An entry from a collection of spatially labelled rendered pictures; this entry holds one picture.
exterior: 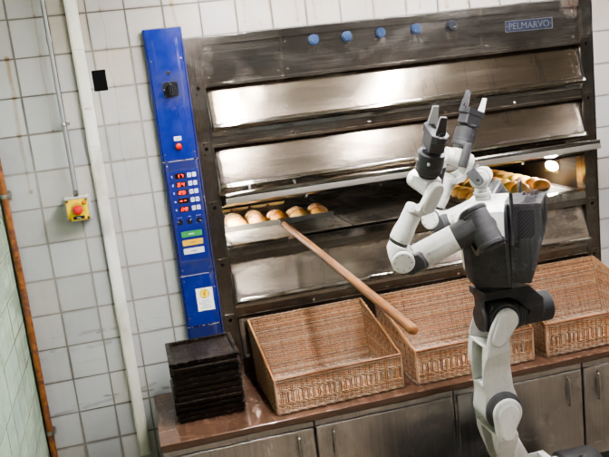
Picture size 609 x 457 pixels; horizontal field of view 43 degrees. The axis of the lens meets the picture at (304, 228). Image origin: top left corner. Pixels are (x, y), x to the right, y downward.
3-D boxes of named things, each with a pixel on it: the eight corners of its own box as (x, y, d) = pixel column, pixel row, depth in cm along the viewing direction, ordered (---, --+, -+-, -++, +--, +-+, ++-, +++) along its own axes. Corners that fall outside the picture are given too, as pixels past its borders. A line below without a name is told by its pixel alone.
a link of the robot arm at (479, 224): (467, 257, 258) (504, 238, 256) (463, 254, 250) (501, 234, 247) (450, 228, 262) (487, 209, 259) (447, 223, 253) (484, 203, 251)
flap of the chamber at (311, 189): (227, 204, 325) (221, 208, 344) (601, 148, 363) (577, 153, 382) (226, 199, 325) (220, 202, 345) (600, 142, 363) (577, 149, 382)
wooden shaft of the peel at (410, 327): (420, 335, 213) (420, 325, 212) (410, 336, 212) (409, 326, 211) (287, 226, 376) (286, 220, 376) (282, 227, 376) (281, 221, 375)
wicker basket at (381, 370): (252, 375, 353) (244, 318, 348) (367, 351, 367) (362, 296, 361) (276, 417, 307) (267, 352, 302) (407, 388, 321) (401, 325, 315)
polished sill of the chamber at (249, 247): (227, 254, 350) (226, 246, 349) (579, 196, 388) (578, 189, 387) (228, 257, 344) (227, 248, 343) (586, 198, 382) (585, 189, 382)
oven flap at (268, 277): (236, 304, 348) (228, 261, 351) (588, 241, 386) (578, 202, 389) (237, 303, 343) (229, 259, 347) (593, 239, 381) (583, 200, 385)
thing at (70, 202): (68, 220, 325) (63, 197, 323) (92, 217, 327) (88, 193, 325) (67, 223, 318) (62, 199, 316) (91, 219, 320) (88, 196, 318)
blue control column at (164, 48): (179, 364, 544) (131, 53, 501) (201, 359, 547) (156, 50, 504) (213, 502, 359) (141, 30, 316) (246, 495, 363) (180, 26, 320)
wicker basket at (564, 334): (493, 326, 380) (489, 272, 375) (594, 306, 392) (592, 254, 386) (546, 359, 334) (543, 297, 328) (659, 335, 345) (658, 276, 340)
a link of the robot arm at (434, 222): (444, 238, 318) (489, 217, 304) (428, 241, 308) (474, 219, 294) (434, 211, 320) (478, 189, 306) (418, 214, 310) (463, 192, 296)
